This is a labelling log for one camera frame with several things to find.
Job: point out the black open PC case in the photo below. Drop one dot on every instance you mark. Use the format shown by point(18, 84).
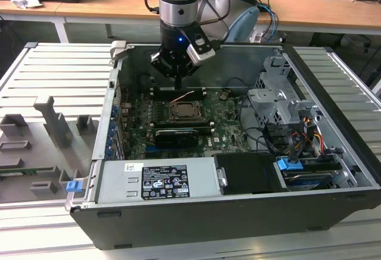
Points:
point(208, 224)

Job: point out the grey parts rack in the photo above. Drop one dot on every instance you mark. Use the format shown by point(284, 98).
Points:
point(38, 159)

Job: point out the blue case latch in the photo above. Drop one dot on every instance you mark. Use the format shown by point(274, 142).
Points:
point(73, 186)

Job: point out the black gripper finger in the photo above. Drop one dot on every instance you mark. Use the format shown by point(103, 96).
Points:
point(166, 65)
point(186, 69)

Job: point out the silver power supply unit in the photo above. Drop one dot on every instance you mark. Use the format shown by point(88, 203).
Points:
point(119, 182)

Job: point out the black plastic shroud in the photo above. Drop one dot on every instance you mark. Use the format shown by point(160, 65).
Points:
point(247, 173)

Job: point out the black CPU socket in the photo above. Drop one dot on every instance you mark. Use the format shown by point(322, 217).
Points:
point(170, 118)

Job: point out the blue disk carrier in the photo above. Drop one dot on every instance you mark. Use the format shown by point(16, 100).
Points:
point(288, 164)

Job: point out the crumpled white paper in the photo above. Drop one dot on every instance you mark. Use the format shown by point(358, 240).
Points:
point(23, 2)

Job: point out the hard disk drive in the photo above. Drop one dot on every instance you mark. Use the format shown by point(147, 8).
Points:
point(306, 179)

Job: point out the green RAM stick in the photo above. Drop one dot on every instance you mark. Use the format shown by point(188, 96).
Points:
point(26, 170)

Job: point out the wooden desk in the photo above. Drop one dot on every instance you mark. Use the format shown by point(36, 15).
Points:
point(119, 1)

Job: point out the black RAM slot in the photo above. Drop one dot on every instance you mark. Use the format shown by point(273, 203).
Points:
point(163, 90)
point(205, 129)
point(184, 122)
point(163, 95)

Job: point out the black graphics card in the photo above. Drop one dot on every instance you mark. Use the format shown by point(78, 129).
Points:
point(175, 139)

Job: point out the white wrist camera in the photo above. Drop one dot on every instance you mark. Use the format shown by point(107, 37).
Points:
point(199, 56)

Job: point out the silver metal drive cage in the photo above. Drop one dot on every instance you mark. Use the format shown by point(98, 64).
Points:
point(268, 105)

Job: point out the green motherboard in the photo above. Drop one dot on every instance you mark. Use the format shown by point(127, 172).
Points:
point(229, 132)

